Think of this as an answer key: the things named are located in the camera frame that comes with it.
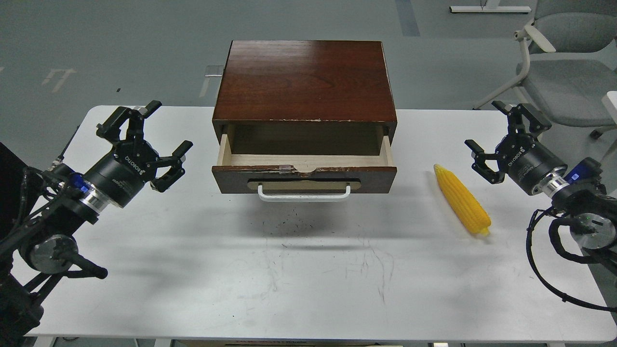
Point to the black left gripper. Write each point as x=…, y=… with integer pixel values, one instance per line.
x=124, y=171

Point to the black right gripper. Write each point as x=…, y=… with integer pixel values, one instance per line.
x=519, y=155

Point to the yellow corn cob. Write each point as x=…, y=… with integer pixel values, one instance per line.
x=468, y=210

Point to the wooden drawer with white handle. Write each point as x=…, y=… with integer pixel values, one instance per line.
x=304, y=159

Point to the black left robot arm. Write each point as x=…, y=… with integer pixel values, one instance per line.
x=38, y=247

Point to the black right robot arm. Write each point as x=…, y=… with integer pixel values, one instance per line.
x=586, y=232

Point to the dark wooden drawer cabinet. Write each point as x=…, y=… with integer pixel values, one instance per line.
x=317, y=81

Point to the grey office chair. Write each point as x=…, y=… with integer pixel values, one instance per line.
x=568, y=91

